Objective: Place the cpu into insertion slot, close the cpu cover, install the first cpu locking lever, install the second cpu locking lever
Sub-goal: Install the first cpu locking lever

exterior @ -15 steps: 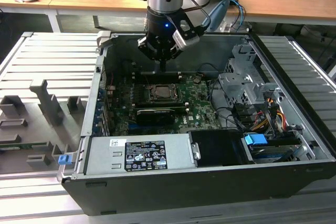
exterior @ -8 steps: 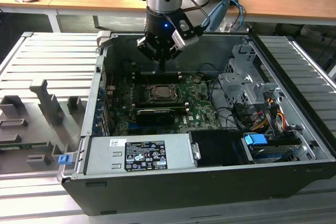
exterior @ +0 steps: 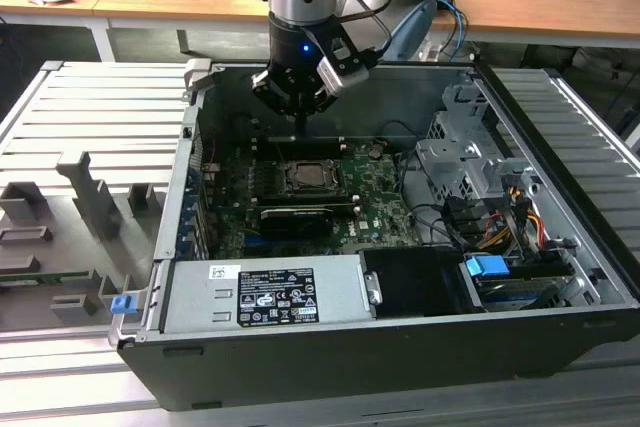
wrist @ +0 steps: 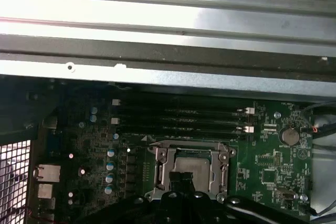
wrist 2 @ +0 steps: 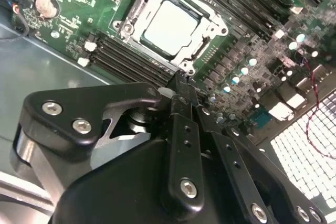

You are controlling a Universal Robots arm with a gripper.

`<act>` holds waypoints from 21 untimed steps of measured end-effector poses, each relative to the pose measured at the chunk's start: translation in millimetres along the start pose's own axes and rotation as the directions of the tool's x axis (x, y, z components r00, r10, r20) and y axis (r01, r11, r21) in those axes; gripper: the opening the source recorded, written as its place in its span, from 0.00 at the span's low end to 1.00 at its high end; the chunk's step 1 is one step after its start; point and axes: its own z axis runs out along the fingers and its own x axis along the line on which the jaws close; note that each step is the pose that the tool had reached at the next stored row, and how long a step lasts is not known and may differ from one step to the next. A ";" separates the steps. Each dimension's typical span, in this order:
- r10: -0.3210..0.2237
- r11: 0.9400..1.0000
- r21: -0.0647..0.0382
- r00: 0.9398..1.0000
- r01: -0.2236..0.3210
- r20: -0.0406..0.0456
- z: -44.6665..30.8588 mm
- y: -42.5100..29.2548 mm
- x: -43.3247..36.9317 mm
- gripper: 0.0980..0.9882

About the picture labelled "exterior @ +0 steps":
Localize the red wire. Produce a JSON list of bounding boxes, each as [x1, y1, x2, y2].
[[489, 213, 544, 247]]

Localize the silver power supply unit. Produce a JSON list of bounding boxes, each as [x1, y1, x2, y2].
[[159, 254, 377, 336]]

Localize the metal drive cage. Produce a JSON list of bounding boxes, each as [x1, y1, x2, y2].
[[413, 84, 544, 208]]

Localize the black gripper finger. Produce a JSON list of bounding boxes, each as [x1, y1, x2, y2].
[[251, 69, 304, 138], [301, 88, 342, 139]]

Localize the blue expansion slot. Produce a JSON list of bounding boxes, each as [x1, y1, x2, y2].
[[243, 232, 301, 254]]

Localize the black open PC case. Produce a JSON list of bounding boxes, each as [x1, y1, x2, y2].
[[107, 59, 640, 413]]

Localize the thick black cable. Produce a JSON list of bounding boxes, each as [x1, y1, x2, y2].
[[399, 146, 469, 251]]

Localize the blue disk carrier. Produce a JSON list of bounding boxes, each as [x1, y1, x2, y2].
[[463, 254, 510, 278]]

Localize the black graphics card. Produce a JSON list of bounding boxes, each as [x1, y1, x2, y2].
[[258, 204, 335, 242]]

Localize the blue cable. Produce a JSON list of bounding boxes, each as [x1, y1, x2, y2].
[[433, 0, 470, 57]]

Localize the black camera bracket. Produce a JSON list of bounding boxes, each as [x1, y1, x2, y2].
[[324, 29, 377, 73]]

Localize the yellow power wire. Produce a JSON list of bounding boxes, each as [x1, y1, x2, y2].
[[479, 185, 545, 251]]

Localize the green motherboard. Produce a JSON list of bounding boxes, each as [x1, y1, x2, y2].
[[199, 136, 426, 261]]

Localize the black RAM slot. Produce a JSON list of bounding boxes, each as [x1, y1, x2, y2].
[[272, 143, 349, 154], [267, 134, 346, 145], [260, 193, 358, 204], [257, 202, 362, 213]]

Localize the blue plastic clip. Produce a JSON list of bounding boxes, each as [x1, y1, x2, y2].
[[110, 295, 137, 317]]

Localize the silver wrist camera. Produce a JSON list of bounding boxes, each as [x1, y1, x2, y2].
[[316, 57, 372, 97]]

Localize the metal socket cover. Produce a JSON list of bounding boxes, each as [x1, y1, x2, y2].
[[279, 158, 347, 196]]

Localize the thin black cable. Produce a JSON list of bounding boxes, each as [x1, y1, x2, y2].
[[381, 118, 420, 139]]

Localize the hard disk drive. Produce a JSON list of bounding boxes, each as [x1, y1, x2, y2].
[[472, 271, 569, 309]]

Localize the green RAM stick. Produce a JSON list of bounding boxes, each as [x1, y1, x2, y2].
[[0, 270, 92, 286]]

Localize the grey parts rack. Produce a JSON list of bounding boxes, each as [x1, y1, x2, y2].
[[0, 149, 169, 333]]

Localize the black wire connectors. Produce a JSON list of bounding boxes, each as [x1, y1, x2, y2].
[[443, 195, 489, 237]]

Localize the small metal bracket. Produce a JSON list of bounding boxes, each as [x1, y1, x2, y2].
[[363, 270, 384, 306]]

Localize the pale blue teach pendant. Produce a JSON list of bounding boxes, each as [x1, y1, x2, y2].
[[384, 0, 439, 63]]

